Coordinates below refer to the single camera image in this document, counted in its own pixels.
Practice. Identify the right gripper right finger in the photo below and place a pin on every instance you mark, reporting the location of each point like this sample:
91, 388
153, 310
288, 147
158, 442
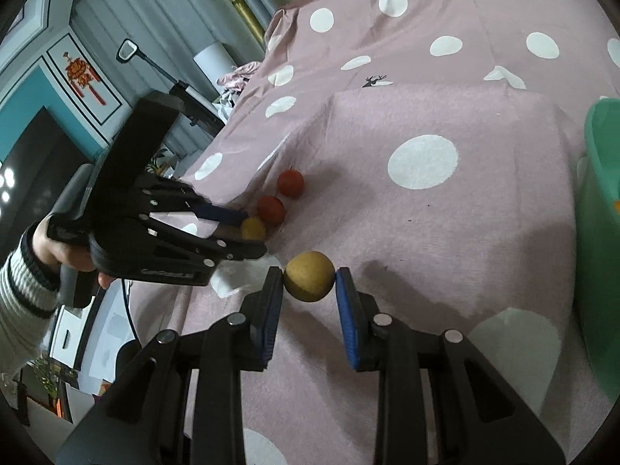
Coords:
479, 418

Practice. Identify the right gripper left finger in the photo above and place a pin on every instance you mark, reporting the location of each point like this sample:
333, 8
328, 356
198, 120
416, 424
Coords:
179, 401

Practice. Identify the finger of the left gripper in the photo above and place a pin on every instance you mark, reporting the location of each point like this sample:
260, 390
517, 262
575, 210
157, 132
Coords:
215, 213
237, 249

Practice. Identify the small yellow fruit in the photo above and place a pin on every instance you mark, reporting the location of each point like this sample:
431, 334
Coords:
253, 228

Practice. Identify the brown round fruit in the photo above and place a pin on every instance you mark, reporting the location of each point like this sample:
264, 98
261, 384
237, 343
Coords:
309, 277

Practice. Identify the striped sleeve left forearm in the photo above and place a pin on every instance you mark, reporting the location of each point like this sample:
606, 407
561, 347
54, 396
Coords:
24, 318

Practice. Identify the person left hand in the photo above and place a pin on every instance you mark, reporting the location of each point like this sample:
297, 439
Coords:
45, 258

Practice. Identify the red cherry tomato left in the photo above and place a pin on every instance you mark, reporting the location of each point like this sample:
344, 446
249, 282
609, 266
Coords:
271, 210

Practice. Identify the red cherry tomato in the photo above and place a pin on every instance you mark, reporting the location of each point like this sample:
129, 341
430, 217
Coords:
291, 183
271, 210

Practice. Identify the red cherry tomato top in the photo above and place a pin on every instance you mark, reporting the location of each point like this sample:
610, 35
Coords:
291, 183

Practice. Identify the red chinese knot picture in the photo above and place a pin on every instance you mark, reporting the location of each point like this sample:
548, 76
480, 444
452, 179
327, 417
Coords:
86, 84

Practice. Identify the white cylinder lamp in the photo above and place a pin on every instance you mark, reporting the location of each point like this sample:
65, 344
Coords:
215, 62

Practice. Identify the grey curtain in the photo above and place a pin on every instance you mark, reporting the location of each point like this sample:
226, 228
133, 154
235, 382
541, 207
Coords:
142, 45

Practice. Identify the pink polka dot cloth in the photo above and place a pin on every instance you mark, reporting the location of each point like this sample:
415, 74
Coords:
439, 142

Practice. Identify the green plastic bowl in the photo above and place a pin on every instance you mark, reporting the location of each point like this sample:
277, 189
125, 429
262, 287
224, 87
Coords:
597, 214

